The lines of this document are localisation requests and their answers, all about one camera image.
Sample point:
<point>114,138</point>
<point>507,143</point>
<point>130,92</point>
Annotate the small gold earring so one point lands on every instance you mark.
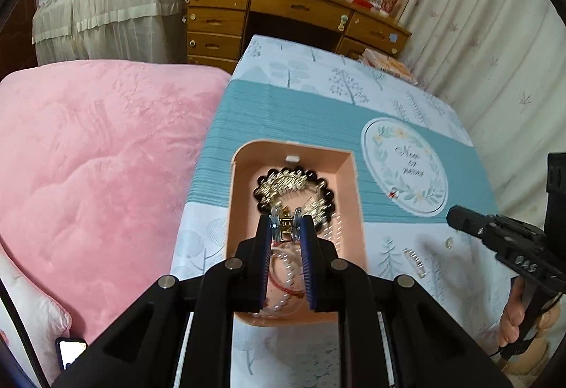
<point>449,242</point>

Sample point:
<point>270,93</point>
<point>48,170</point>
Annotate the wooden desk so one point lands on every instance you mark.
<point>292,5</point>

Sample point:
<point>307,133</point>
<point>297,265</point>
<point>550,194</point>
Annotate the person's right hand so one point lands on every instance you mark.
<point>510,317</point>

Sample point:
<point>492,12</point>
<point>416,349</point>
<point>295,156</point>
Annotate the white pillow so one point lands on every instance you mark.
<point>31,308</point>

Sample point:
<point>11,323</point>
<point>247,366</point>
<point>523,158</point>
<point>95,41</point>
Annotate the red flat box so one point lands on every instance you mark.
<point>360,1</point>

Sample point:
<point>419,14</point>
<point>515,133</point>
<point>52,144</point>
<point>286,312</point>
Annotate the pink fleece blanket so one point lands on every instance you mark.
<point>110,171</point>

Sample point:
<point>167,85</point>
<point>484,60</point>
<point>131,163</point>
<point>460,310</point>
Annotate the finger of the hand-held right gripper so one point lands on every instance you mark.
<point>464,220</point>

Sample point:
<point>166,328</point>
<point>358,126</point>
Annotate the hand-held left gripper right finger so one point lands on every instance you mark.
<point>307,264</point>

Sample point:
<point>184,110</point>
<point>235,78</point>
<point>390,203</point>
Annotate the smartphone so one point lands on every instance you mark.
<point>70,352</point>

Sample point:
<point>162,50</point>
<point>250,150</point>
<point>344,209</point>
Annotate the pink plastic tray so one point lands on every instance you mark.
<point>247,175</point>

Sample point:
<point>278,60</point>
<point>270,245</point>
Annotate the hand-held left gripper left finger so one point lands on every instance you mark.
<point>264,264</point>

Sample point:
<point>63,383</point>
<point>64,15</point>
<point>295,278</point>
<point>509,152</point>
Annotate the white floral curtain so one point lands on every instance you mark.
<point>486,38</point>

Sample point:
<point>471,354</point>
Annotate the clear crystal hair clip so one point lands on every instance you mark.
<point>415,263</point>

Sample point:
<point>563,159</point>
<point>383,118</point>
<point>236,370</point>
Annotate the stack of books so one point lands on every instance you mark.
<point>389,62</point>

